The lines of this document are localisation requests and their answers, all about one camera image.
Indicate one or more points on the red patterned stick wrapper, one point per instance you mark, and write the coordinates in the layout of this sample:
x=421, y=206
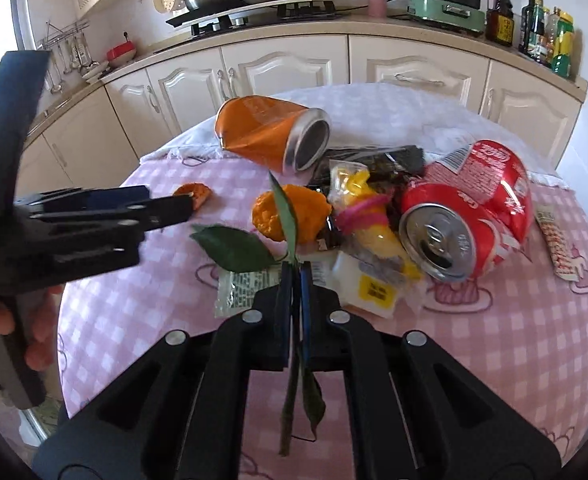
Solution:
x=555, y=240

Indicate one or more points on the white yellow label wrapper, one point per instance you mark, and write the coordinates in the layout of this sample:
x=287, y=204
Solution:
x=360, y=286

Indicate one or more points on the crushed red cola can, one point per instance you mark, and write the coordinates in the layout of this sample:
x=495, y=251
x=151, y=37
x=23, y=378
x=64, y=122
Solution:
x=470, y=211

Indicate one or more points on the clear printed plastic wrapper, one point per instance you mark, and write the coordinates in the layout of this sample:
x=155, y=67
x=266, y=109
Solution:
x=236, y=291

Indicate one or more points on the orange tangerine peel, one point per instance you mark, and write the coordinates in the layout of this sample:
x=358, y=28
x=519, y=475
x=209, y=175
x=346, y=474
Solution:
x=311, y=210

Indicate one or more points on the black snack wrapper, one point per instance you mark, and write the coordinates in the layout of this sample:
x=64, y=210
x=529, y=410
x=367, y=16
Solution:
x=394, y=165

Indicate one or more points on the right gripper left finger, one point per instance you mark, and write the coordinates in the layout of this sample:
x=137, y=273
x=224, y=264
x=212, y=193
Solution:
x=178, y=411

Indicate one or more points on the black gas stove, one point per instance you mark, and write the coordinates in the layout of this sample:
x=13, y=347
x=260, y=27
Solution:
x=201, y=24

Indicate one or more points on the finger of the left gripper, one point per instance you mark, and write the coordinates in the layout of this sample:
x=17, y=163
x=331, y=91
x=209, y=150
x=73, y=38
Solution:
x=85, y=198
x=153, y=214

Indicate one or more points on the red bowl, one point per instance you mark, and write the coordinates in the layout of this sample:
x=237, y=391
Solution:
x=121, y=54

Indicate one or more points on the cream lower cabinets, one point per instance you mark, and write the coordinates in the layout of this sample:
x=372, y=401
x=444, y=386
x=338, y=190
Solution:
x=95, y=137

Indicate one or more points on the green yellow oil bottle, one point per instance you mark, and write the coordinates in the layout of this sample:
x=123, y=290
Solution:
x=563, y=45

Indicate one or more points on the dark soy sauce bottle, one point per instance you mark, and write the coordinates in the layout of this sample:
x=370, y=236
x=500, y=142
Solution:
x=500, y=22

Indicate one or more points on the crushed orange soda can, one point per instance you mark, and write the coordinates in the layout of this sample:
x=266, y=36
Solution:
x=280, y=135

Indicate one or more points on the yellow pink snack wrapper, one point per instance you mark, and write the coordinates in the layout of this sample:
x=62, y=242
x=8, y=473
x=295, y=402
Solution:
x=360, y=214

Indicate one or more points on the hanging utensil rack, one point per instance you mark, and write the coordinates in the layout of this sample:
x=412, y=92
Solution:
x=69, y=53

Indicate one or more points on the green electric cooker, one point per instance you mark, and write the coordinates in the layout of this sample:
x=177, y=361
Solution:
x=461, y=15

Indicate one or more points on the dark green glass bottle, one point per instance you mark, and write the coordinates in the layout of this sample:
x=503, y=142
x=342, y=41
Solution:
x=532, y=40

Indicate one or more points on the small orange peel piece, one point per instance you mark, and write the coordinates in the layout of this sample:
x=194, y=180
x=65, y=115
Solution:
x=199, y=193

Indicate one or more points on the green leafy twig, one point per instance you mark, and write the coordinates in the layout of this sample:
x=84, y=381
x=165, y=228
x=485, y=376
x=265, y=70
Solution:
x=239, y=251

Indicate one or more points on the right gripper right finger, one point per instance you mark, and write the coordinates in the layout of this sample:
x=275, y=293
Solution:
x=414, y=411

